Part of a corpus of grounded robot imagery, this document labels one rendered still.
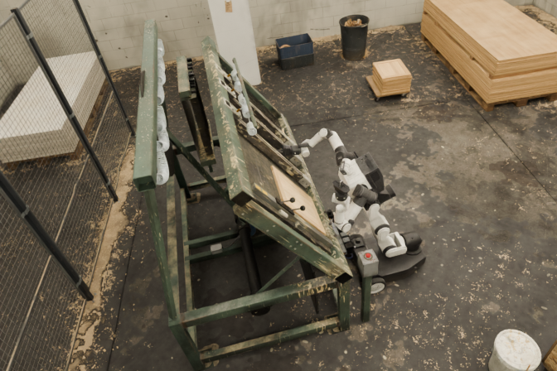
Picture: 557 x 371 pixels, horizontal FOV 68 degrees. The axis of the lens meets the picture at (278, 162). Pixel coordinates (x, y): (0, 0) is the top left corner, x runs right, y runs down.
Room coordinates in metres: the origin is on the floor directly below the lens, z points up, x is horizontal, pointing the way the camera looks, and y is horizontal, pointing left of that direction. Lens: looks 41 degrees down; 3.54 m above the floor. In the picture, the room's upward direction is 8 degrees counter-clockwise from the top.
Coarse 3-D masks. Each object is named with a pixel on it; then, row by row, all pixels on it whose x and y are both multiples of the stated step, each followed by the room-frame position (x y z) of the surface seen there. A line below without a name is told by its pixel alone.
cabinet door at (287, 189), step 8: (272, 168) 2.46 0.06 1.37; (280, 176) 2.43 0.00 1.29; (280, 184) 2.30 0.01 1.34; (288, 184) 2.42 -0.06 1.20; (280, 192) 2.18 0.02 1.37; (288, 192) 2.28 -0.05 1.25; (296, 192) 2.39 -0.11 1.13; (304, 192) 2.52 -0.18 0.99; (296, 200) 2.25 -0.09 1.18; (304, 200) 2.37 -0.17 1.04; (296, 208) 2.13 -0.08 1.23; (312, 208) 2.36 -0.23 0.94; (304, 216) 2.11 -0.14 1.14; (312, 216) 2.22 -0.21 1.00; (312, 224) 2.09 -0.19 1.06; (320, 224) 2.18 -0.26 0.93; (320, 232) 2.09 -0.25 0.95
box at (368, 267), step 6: (360, 252) 1.86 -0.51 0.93; (366, 252) 1.85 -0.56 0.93; (372, 252) 1.85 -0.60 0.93; (360, 258) 1.82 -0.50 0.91; (372, 258) 1.79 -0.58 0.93; (360, 264) 1.81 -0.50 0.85; (366, 264) 1.75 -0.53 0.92; (372, 264) 1.76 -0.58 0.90; (360, 270) 1.81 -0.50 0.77; (366, 270) 1.75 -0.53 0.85; (372, 270) 1.76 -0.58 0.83; (366, 276) 1.75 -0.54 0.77
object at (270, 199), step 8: (256, 184) 1.96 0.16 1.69; (256, 192) 1.92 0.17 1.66; (264, 200) 1.92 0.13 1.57; (272, 200) 1.93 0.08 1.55; (280, 208) 1.93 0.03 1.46; (288, 216) 1.94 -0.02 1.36; (296, 216) 1.96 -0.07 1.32; (304, 224) 1.95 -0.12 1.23; (312, 232) 1.96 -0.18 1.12; (320, 240) 1.97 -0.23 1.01; (328, 240) 2.00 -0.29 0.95
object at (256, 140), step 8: (232, 104) 2.67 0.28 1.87; (232, 112) 2.62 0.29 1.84; (240, 120) 2.65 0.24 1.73; (240, 128) 2.61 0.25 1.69; (248, 136) 2.62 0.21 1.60; (256, 136) 2.63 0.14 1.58; (256, 144) 2.62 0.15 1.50; (264, 144) 2.63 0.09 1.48; (264, 152) 2.63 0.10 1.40; (272, 152) 2.64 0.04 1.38; (280, 160) 2.65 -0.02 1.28; (288, 168) 2.65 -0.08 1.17; (296, 168) 2.70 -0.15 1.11; (296, 176) 2.66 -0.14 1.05; (304, 176) 2.69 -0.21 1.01; (304, 184) 2.67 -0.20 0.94
